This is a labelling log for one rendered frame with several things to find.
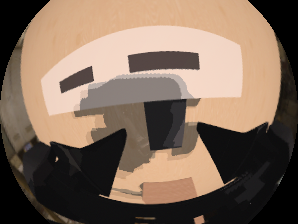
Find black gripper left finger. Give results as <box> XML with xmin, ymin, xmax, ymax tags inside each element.
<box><xmin>49</xmin><ymin>128</ymin><xmax>126</xmax><ymax>197</ymax></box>

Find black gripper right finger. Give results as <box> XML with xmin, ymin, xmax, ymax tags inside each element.
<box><xmin>197</xmin><ymin>121</ymin><xmax>269</xmax><ymax>184</ymax></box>

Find black two-prong plug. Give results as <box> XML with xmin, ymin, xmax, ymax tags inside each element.
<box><xmin>144</xmin><ymin>99</ymin><xmax>188</xmax><ymax>151</ymax></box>

